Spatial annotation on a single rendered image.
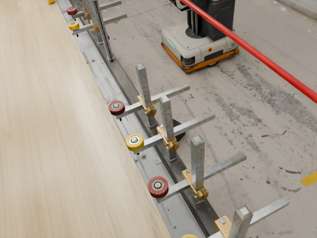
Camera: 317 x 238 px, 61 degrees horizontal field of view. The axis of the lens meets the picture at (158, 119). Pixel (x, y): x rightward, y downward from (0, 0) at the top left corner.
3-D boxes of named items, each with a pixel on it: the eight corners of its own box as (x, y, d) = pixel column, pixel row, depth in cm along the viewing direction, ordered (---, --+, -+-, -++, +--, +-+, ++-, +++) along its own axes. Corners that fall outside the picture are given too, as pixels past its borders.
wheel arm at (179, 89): (187, 87, 152) (187, 81, 148) (190, 90, 149) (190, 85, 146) (115, 116, 142) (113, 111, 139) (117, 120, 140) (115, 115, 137)
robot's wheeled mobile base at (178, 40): (209, 29, 335) (209, 10, 317) (240, 55, 294) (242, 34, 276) (160, 47, 321) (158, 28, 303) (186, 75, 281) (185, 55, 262)
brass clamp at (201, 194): (193, 172, 120) (193, 165, 116) (209, 197, 111) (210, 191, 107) (180, 177, 118) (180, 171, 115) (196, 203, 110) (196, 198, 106)
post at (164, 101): (174, 160, 141) (166, 92, 105) (177, 165, 139) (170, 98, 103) (168, 163, 140) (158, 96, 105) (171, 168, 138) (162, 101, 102)
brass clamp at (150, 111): (147, 99, 149) (146, 92, 145) (157, 114, 140) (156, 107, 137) (137, 103, 148) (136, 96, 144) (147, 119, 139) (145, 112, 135)
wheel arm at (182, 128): (211, 115, 136) (212, 109, 133) (215, 120, 133) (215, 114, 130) (132, 150, 127) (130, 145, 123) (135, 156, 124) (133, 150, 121)
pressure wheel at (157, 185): (161, 210, 108) (157, 198, 99) (147, 198, 112) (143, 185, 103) (174, 196, 111) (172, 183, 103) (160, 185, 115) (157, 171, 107)
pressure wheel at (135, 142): (132, 163, 124) (127, 148, 116) (128, 150, 129) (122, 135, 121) (148, 157, 125) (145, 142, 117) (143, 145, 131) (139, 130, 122)
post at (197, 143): (199, 198, 123) (199, 132, 88) (203, 205, 121) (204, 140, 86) (192, 201, 123) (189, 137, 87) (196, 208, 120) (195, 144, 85)
